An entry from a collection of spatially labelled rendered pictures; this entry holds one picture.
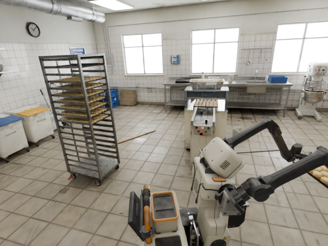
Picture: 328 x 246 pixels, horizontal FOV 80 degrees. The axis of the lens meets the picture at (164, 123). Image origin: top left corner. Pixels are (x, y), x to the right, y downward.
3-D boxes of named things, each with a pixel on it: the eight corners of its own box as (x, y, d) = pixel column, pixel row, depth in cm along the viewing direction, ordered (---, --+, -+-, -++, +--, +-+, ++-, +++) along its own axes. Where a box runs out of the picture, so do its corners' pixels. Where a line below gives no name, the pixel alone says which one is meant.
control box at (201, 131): (194, 133, 275) (194, 124, 270) (211, 134, 269) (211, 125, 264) (193, 134, 271) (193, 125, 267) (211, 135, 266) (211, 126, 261)
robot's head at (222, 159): (210, 170, 103) (230, 150, 100) (198, 151, 123) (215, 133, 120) (227, 183, 108) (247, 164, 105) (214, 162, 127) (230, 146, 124)
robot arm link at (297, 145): (280, 155, 161) (289, 162, 154) (283, 144, 155) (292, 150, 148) (293, 152, 163) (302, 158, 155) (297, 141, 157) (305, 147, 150)
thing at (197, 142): (194, 153, 364) (194, 106, 332) (213, 154, 355) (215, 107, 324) (189, 175, 300) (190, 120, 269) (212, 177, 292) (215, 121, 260)
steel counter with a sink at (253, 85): (164, 111, 612) (162, 71, 569) (169, 105, 675) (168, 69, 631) (286, 117, 517) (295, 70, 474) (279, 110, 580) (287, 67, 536)
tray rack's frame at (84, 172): (121, 166, 324) (105, 52, 261) (101, 185, 280) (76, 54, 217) (91, 160, 347) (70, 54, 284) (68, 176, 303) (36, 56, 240)
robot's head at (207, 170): (202, 182, 111) (205, 167, 107) (196, 170, 122) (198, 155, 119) (214, 182, 112) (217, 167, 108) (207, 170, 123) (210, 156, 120)
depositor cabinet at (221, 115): (192, 127, 483) (192, 93, 453) (222, 128, 465) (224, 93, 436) (184, 152, 367) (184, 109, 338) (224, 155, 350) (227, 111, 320)
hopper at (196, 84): (191, 86, 352) (191, 78, 347) (223, 87, 338) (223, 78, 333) (189, 90, 326) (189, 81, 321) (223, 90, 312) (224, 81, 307)
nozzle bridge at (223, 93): (186, 104, 367) (186, 86, 355) (226, 105, 350) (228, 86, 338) (184, 109, 338) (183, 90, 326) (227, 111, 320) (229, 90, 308)
